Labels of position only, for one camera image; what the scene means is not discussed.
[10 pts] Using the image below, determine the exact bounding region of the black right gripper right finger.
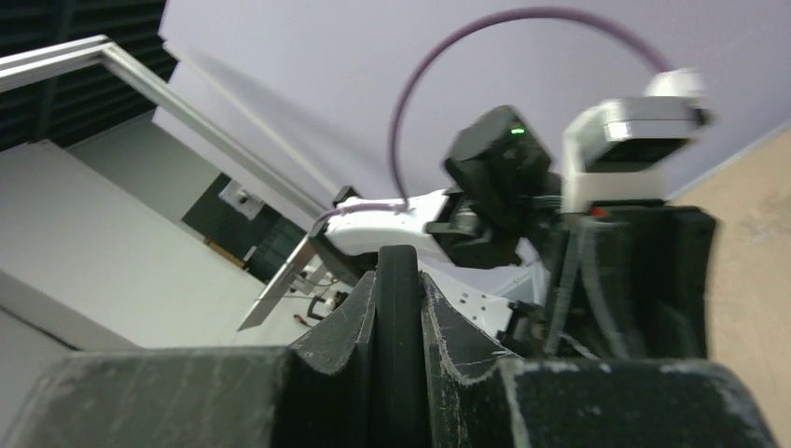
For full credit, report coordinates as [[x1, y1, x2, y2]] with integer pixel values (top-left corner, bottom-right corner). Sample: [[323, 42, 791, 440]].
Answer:
[[422, 277, 776, 447]]

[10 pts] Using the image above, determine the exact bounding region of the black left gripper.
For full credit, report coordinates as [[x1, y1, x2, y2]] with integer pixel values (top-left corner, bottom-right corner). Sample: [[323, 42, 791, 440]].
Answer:
[[500, 201, 718, 359]]

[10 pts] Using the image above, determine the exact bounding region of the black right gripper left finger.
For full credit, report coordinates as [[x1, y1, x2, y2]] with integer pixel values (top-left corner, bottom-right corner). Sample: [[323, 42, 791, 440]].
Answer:
[[2, 273, 375, 447]]

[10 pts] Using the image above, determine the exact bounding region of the black phone case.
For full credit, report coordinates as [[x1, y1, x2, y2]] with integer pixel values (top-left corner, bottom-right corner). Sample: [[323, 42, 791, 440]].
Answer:
[[368, 245, 430, 447]]

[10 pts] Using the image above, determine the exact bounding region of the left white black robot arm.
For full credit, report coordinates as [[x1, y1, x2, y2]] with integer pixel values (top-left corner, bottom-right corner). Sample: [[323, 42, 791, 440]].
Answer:
[[309, 96, 717, 359]]

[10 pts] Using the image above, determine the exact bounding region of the aluminium frame rail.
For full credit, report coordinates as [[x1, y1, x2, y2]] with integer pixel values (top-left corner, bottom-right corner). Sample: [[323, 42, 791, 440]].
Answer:
[[0, 34, 328, 332]]

